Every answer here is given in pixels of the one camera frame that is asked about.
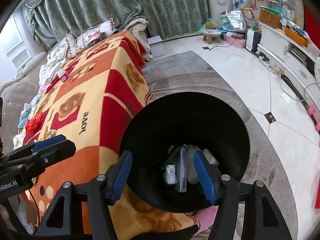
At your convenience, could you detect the white tv cabinet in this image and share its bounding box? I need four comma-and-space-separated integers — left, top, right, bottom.
258, 23, 319, 107

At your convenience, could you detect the pink dumbbell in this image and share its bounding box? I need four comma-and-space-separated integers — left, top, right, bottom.
308, 105, 320, 132

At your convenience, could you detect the red plastic bag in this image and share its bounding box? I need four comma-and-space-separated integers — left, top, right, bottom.
25, 112, 43, 133

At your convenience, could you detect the grey patterned rug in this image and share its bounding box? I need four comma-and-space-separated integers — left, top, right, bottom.
143, 51, 298, 239

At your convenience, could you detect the floral lace pillow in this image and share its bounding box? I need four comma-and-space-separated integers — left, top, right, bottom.
76, 18, 115, 50

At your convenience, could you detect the silver foil bag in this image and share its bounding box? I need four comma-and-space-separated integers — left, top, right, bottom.
226, 10, 246, 32

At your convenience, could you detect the small round wooden stool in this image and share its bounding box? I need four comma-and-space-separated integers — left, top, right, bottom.
202, 29, 222, 44

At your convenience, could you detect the green patterned curtain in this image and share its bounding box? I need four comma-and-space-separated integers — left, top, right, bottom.
22, 0, 209, 49

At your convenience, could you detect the black trash bin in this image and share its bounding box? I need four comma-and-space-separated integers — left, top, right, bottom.
120, 92, 250, 213

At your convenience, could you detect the red cloth television cover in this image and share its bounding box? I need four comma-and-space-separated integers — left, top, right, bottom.
304, 5, 320, 49

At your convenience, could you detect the colourful cartoon quilt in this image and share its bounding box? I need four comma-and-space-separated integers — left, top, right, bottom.
12, 93, 43, 150

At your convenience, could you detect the white pink yogurt bottle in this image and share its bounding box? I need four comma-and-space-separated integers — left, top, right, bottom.
55, 68, 69, 82

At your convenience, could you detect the red orange rose blanket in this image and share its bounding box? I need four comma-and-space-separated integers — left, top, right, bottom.
15, 30, 201, 240

